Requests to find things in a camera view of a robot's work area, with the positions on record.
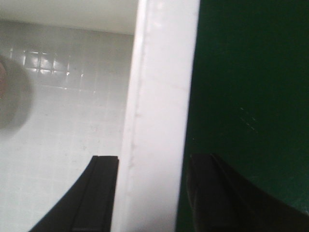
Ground pink plush ball yellow trim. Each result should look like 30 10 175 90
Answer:
0 56 33 140

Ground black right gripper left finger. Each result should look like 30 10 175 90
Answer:
31 156 119 232

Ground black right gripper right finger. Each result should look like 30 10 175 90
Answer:
187 154 309 232

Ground white plastic tote box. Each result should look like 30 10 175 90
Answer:
0 0 199 232

